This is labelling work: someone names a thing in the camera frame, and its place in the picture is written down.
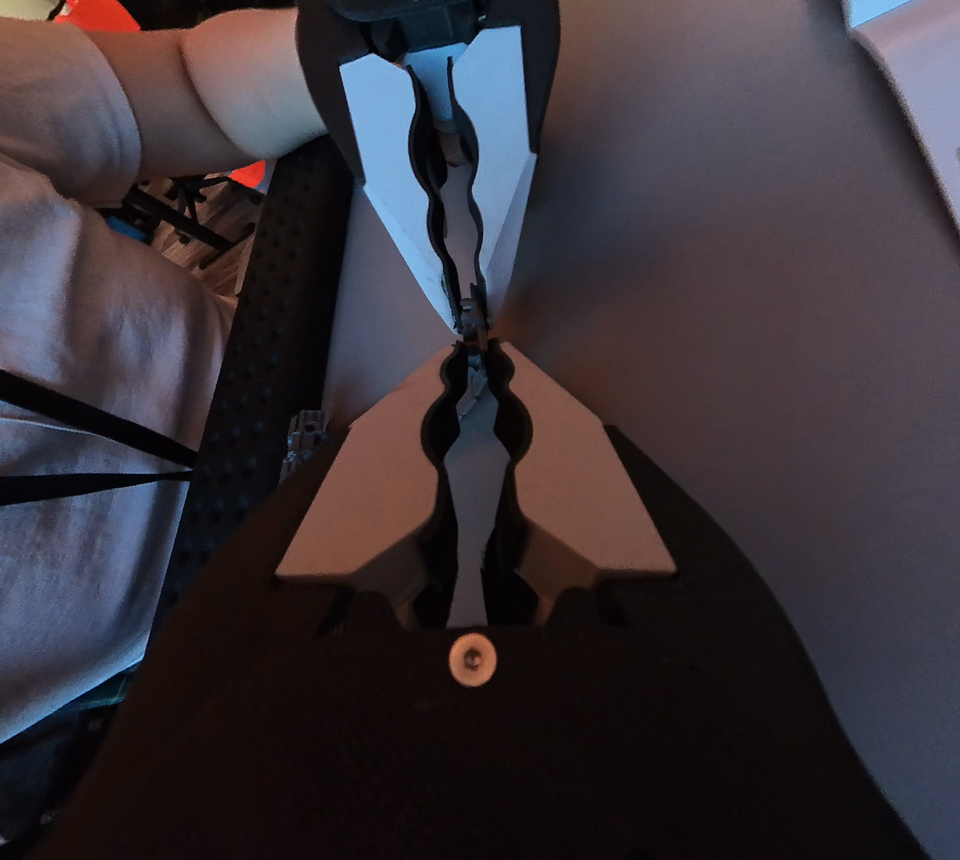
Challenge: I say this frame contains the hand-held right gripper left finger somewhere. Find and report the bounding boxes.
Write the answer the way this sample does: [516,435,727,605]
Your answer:
[274,343,462,627]

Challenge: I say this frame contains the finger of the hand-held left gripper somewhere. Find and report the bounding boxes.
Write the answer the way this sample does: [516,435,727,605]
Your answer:
[339,52,462,335]
[448,22,539,311]

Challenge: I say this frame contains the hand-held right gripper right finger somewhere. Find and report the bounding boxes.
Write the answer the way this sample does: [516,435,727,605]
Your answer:
[483,340,679,627]

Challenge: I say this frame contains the grey toy track chain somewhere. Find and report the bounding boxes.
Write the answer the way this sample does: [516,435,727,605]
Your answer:
[281,409,331,494]

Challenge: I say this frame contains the person's left forearm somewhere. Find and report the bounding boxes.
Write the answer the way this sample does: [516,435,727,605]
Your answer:
[105,5,333,180]

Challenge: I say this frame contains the grey desk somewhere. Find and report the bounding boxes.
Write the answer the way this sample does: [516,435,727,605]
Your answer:
[322,0,960,846]

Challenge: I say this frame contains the black perforated chair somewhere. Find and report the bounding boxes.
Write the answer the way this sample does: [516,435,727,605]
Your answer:
[146,155,354,659]

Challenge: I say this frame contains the black office chair base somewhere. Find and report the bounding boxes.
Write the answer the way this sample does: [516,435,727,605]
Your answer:
[120,174,264,254]

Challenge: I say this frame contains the orange plastic object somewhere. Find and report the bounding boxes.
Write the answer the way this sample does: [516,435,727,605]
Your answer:
[52,0,142,34]

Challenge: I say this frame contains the white instruction booklet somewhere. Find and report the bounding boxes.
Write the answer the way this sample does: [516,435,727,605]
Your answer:
[776,0,960,235]

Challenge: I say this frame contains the black harness strap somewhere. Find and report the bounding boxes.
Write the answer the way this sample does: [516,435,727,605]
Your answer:
[0,470,195,507]
[0,369,200,467]

